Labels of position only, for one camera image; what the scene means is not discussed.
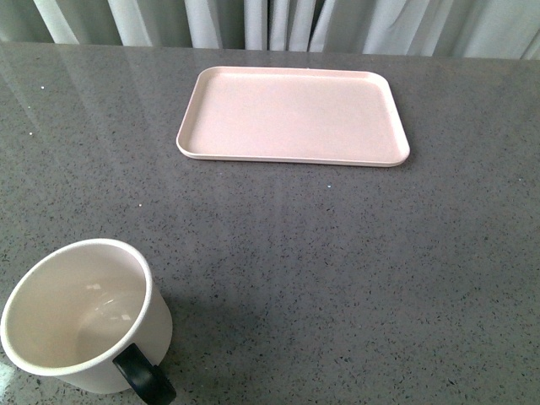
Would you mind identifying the white smiley mug black handle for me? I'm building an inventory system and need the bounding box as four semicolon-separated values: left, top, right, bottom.
1;239;176;404

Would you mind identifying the pink rectangular plastic tray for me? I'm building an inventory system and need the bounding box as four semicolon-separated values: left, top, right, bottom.
176;67;410;167

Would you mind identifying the white pleated curtain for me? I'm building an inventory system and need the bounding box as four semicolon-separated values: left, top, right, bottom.
1;0;539;60

